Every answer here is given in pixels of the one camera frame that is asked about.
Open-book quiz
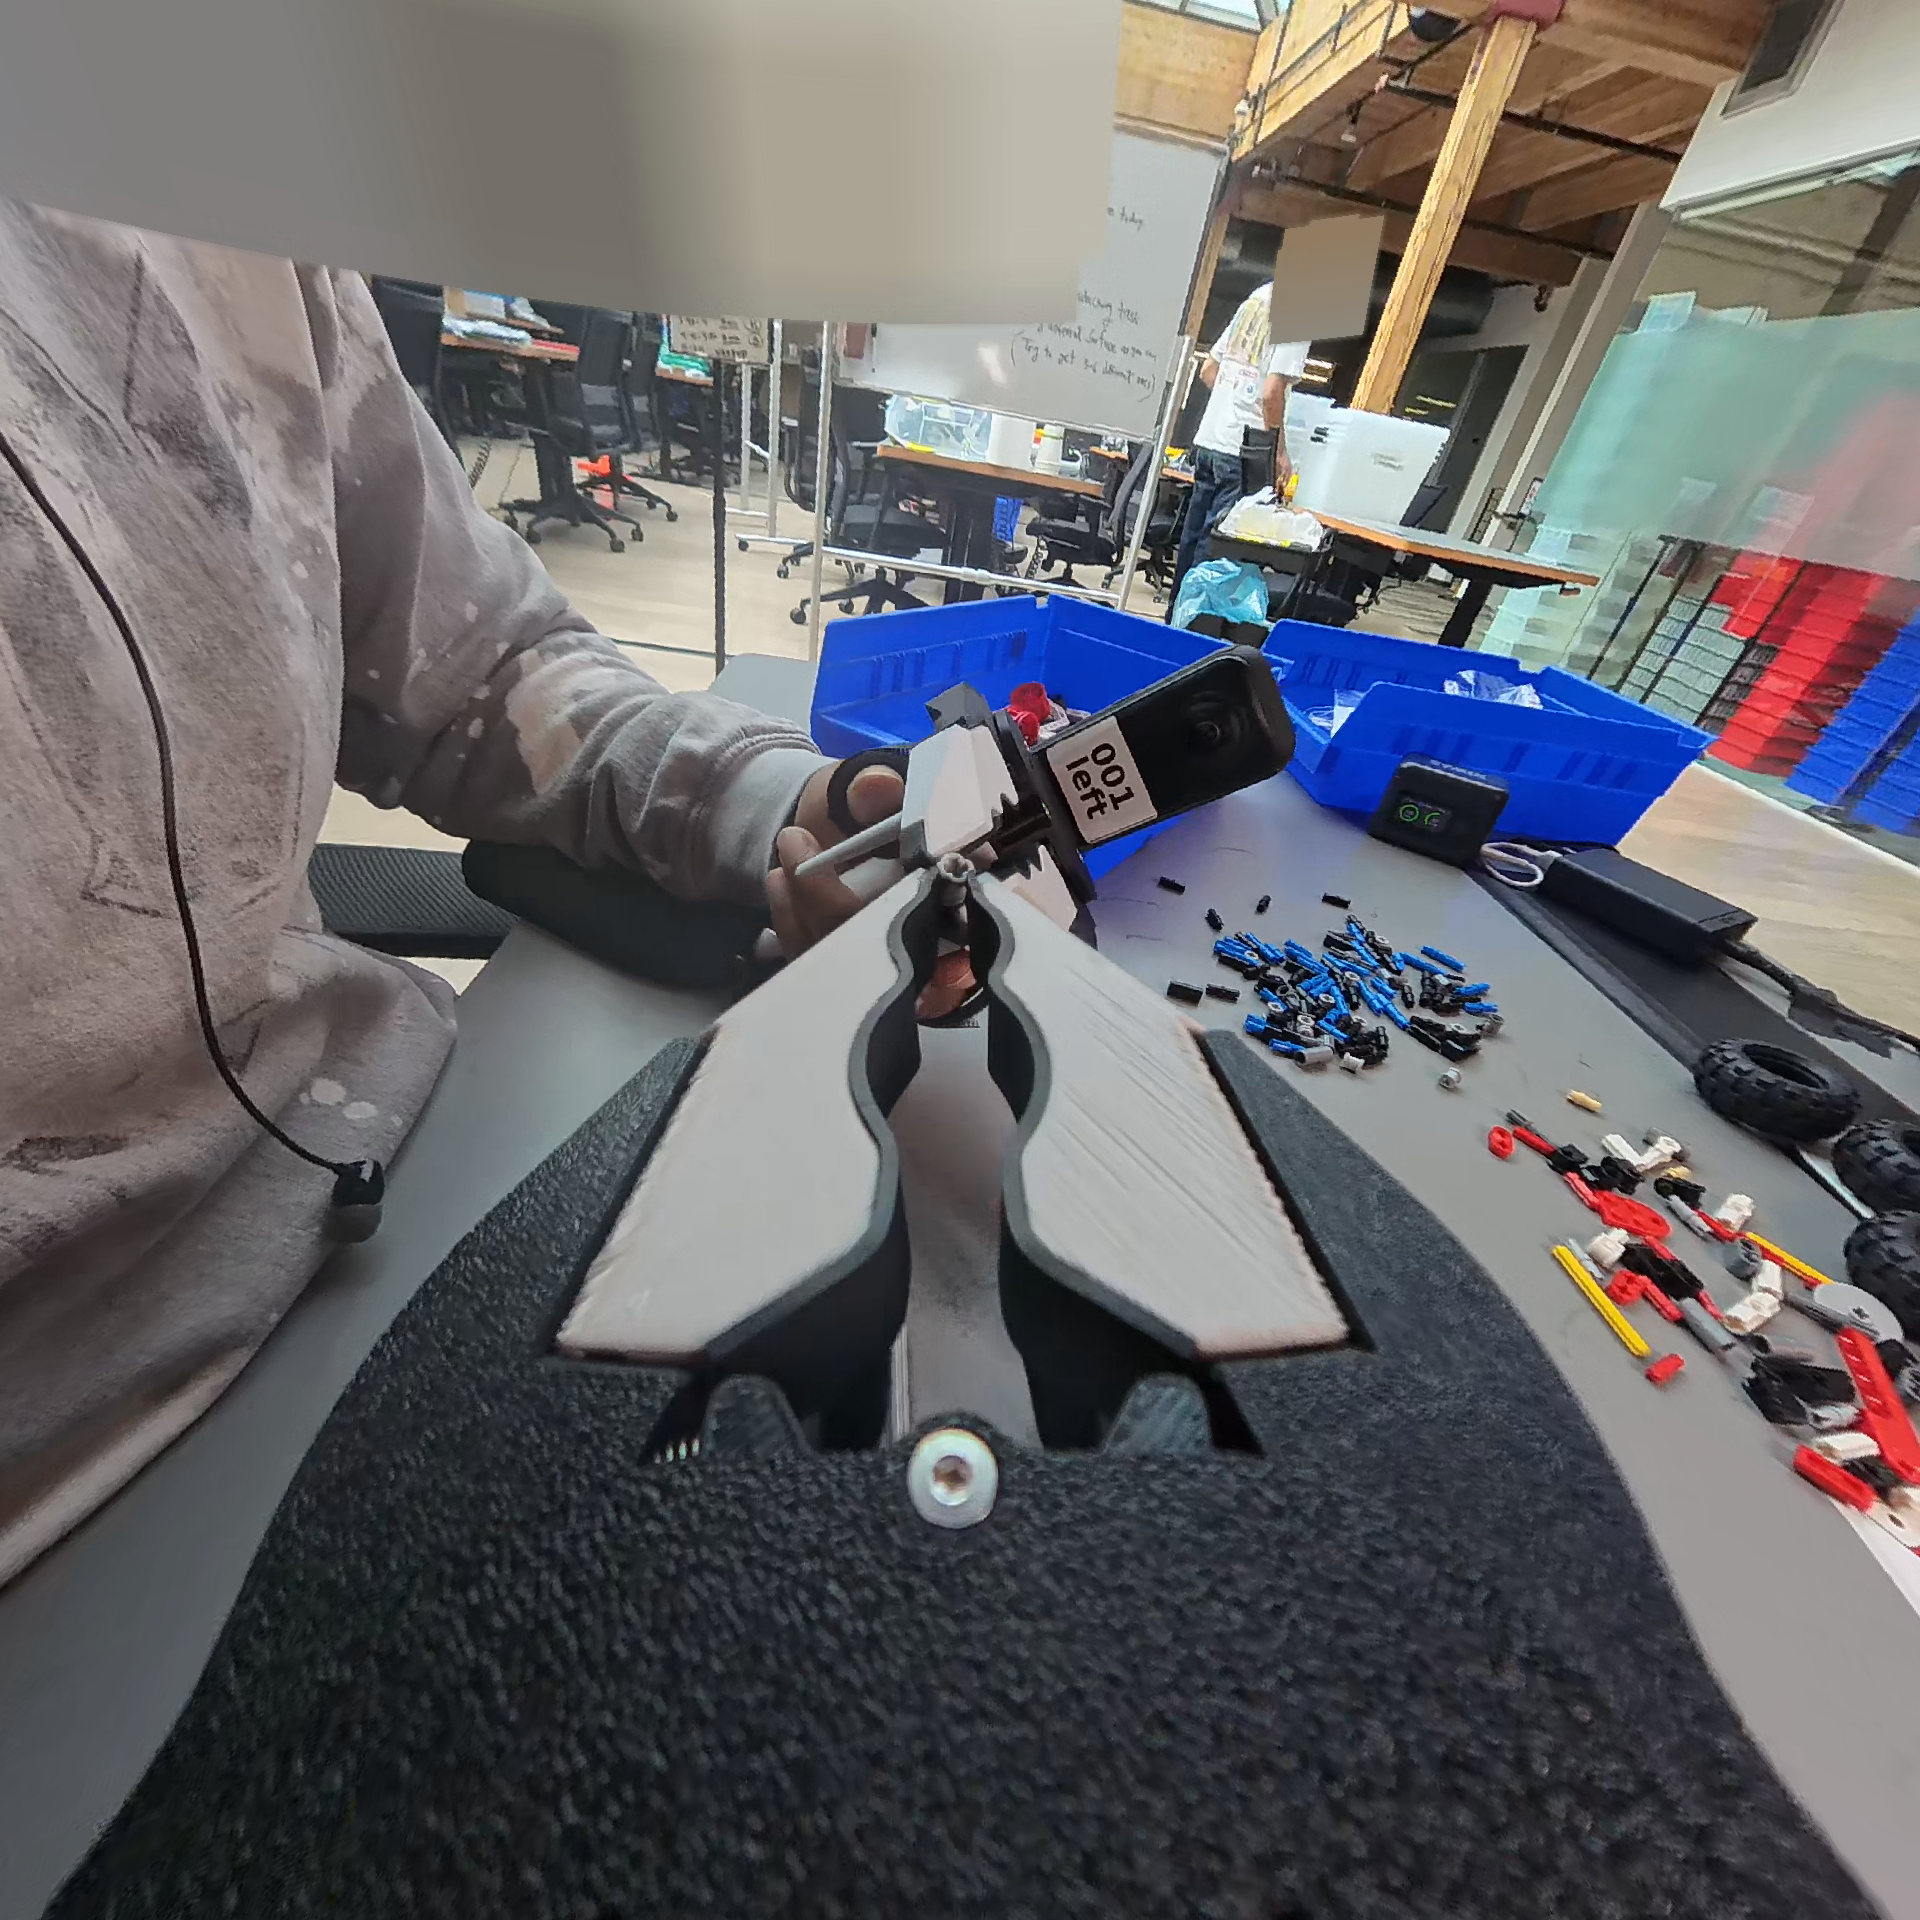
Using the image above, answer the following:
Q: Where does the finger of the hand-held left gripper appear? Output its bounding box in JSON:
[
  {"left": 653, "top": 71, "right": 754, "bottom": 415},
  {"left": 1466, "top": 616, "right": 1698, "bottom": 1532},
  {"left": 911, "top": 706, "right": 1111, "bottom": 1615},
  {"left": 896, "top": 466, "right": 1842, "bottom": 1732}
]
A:
[
  {"left": 896, "top": 728, "right": 1034, "bottom": 863},
  {"left": 978, "top": 836, "right": 1106, "bottom": 942}
]

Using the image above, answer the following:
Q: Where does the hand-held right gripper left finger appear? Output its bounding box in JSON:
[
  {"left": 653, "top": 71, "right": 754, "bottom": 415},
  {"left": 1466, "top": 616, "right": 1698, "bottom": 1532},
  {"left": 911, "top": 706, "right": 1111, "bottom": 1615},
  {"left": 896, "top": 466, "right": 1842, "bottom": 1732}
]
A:
[{"left": 559, "top": 871, "right": 960, "bottom": 1445}]

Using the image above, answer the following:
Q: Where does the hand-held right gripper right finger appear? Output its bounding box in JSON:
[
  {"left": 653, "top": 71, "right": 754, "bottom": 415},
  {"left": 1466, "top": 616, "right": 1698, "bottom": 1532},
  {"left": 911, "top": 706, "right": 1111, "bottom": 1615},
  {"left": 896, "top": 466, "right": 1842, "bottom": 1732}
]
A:
[{"left": 965, "top": 871, "right": 1356, "bottom": 1452}]

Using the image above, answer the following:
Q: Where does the person's left forearm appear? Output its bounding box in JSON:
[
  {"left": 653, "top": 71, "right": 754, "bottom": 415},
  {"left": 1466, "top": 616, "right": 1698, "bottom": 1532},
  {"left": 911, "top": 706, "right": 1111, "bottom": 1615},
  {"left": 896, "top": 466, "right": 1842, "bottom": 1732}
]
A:
[{"left": 333, "top": 588, "right": 841, "bottom": 904}]

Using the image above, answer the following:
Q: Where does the grey desk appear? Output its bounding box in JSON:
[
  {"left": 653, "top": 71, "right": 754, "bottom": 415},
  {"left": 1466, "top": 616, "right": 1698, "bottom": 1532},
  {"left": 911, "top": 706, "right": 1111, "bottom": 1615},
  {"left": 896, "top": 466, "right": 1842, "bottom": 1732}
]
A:
[{"left": 0, "top": 652, "right": 1920, "bottom": 1920}]

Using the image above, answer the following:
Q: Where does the person's left hand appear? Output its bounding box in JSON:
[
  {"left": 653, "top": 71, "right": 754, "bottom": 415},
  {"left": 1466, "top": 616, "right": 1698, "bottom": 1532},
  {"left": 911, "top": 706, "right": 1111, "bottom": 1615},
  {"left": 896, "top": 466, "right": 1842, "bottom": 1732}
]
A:
[{"left": 767, "top": 756, "right": 890, "bottom": 959}]

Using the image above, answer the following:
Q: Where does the blue plastic bin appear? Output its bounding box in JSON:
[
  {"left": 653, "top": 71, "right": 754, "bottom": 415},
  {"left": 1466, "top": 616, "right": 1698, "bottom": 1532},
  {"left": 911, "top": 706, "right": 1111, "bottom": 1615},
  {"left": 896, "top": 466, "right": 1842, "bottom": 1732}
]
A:
[
  {"left": 1265, "top": 614, "right": 1714, "bottom": 853},
  {"left": 810, "top": 592, "right": 1281, "bottom": 885}
]

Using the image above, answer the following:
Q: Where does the blue plastic bag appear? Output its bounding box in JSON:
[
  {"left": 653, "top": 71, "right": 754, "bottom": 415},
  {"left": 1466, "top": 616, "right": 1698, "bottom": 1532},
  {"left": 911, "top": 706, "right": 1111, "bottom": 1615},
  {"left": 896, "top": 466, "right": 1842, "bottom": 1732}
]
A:
[{"left": 1169, "top": 556, "right": 1274, "bottom": 633}]

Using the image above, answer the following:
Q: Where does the black office chair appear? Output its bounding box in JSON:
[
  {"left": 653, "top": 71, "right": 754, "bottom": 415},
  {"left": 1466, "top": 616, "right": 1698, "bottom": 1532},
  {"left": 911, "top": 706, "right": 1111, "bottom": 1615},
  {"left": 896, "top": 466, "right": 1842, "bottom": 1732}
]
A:
[
  {"left": 503, "top": 305, "right": 681, "bottom": 552},
  {"left": 777, "top": 386, "right": 970, "bottom": 608},
  {"left": 1026, "top": 438, "right": 1161, "bottom": 589}
]

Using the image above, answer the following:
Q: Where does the black battery charger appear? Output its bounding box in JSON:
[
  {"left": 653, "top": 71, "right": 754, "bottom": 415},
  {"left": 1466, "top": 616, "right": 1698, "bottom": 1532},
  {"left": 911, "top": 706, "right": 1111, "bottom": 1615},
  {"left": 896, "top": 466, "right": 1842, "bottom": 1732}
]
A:
[{"left": 1368, "top": 756, "right": 1512, "bottom": 871}]

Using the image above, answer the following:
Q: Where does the pile of blue black pins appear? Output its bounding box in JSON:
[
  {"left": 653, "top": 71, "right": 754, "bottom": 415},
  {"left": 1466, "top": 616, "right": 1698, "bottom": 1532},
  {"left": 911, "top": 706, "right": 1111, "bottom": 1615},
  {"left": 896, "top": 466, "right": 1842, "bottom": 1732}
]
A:
[{"left": 1160, "top": 885, "right": 1504, "bottom": 1077}]

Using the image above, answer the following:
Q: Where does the black chair armrest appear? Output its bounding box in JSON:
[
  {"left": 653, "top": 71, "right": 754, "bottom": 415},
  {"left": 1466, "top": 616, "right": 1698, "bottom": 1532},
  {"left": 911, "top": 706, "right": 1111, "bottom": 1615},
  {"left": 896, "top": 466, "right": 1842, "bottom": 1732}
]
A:
[{"left": 306, "top": 836, "right": 784, "bottom": 994}]

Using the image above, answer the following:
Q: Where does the wooden office table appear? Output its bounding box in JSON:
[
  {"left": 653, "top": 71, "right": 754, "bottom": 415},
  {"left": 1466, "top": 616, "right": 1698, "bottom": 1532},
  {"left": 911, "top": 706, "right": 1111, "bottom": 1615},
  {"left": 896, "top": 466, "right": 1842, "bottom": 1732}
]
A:
[
  {"left": 873, "top": 440, "right": 1115, "bottom": 605},
  {"left": 1304, "top": 506, "right": 1603, "bottom": 648}
]

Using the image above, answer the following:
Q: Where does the white storage box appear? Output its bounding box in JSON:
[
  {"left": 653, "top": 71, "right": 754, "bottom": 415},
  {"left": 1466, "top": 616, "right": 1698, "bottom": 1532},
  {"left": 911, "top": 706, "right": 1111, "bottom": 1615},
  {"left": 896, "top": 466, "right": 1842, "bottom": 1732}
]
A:
[{"left": 1288, "top": 391, "right": 1451, "bottom": 520}]

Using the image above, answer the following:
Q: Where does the yellow brick axle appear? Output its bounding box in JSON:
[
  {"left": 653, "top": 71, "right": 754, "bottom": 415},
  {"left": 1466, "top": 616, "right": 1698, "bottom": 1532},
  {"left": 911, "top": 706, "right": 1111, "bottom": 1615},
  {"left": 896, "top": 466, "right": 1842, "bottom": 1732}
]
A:
[{"left": 1552, "top": 1238, "right": 1652, "bottom": 1359}]

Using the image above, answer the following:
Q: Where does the pile of red white bricks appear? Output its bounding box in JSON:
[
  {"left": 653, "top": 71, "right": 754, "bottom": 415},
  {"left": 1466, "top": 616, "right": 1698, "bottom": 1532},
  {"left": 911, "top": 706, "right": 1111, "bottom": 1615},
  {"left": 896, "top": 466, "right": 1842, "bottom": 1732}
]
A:
[{"left": 1487, "top": 1101, "right": 1920, "bottom": 1520}]

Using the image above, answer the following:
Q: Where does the whiteboard on stand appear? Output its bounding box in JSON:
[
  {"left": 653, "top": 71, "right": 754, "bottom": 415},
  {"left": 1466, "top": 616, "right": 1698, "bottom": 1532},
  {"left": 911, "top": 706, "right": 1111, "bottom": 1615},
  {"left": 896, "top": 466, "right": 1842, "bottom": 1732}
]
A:
[{"left": 772, "top": 128, "right": 1227, "bottom": 623}]

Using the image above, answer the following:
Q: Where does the black power adapter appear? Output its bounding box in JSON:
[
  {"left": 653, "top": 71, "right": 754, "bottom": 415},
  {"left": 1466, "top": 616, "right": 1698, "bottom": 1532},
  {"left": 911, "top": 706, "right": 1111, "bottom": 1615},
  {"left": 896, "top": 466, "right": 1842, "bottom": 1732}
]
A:
[{"left": 1533, "top": 845, "right": 1757, "bottom": 972}]

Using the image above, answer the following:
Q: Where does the wooden pillar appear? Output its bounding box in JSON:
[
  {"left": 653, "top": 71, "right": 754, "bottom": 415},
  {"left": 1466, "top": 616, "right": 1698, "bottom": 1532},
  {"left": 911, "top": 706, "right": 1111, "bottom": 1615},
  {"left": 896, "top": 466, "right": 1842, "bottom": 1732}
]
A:
[{"left": 1349, "top": 12, "right": 1543, "bottom": 415}]

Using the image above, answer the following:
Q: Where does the black toy tyre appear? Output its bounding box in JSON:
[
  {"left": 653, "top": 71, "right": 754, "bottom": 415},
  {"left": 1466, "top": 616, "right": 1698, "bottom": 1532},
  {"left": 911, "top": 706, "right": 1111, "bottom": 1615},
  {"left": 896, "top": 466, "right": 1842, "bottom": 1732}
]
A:
[
  {"left": 1832, "top": 1116, "right": 1920, "bottom": 1218},
  {"left": 1695, "top": 1034, "right": 1863, "bottom": 1145},
  {"left": 1841, "top": 1209, "right": 1920, "bottom": 1340}
]

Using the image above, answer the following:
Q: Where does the rack of red blue bins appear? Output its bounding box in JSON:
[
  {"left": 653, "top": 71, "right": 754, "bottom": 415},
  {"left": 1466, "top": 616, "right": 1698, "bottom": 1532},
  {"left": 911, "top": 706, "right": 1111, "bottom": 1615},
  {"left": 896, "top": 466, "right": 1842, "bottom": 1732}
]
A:
[{"left": 1586, "top": 528, "right": 1920, "bottom": 838}]

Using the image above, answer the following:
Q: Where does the person's grey sweatshirt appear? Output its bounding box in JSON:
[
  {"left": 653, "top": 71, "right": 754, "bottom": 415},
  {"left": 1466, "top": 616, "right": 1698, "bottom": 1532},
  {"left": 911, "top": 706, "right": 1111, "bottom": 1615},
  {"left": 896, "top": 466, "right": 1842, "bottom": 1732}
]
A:
[{"left": 0, "top": 194, "right": 841, "bottom": 1589}]

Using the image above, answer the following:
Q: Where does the black sweatshirt cord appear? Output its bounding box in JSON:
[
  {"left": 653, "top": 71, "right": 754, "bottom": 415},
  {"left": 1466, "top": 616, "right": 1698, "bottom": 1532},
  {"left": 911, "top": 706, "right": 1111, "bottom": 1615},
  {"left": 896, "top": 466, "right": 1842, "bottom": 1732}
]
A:
[{"left": 0, "top": 431, "right": 388, "bottom": 1213}]

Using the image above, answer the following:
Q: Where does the black power cable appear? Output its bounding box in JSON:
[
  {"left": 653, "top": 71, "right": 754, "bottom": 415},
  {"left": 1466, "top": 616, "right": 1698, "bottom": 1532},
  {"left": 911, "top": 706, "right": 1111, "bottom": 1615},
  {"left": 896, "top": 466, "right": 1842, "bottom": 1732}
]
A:
[{"left": 1722, "top": 934, "right": 1920, "bottom": 1057}]

